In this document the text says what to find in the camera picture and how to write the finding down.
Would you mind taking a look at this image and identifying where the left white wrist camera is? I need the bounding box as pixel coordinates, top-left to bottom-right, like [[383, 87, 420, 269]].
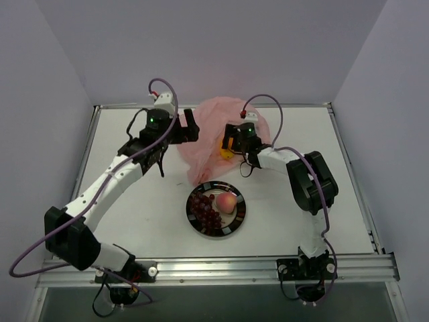
[[149, 92, 176, 115]]

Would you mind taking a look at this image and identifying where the fake peach pink yellow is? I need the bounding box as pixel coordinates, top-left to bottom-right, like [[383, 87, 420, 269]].
[[215, 193, 237, 214]]

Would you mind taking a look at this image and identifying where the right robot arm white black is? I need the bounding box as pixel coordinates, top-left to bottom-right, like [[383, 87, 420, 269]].
[[221, 122, 339, 277]]

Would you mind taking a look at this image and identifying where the pink plastic bag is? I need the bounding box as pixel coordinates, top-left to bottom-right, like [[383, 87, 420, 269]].
[[176, 95, 271, 187]]

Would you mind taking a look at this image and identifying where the red fake grape bunch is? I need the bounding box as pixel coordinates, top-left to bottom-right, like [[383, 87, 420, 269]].
[[188, 192, 223, 231]]

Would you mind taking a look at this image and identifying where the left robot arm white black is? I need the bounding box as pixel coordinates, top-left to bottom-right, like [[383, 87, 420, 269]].
[[44, 109, 199, 281]]

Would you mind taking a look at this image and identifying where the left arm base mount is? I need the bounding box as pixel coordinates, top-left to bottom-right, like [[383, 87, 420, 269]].
[[95, 244, 159, 286]]

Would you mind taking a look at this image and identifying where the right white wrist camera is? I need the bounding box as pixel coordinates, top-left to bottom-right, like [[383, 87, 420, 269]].
[[240, 110, 259, 124]]

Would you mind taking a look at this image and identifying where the orange fake fruit slice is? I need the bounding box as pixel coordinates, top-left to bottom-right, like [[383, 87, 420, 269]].
[[220, 138, 235, 160]]

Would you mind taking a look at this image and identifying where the aluminium front rail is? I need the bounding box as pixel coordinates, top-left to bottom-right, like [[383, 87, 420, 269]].
[[36, 253, 400, 286]]

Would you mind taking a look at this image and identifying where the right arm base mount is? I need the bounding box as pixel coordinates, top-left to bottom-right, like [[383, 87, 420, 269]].
[[276, 254, 337, 281]]

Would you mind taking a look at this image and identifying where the round plate dark rim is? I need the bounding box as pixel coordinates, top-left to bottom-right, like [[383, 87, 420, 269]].
[[186, 181, 247, 238]]

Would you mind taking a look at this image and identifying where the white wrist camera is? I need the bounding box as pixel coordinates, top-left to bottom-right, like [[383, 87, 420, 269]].
[[149, 92, 176, 115], [240, 110, 259, 124]]

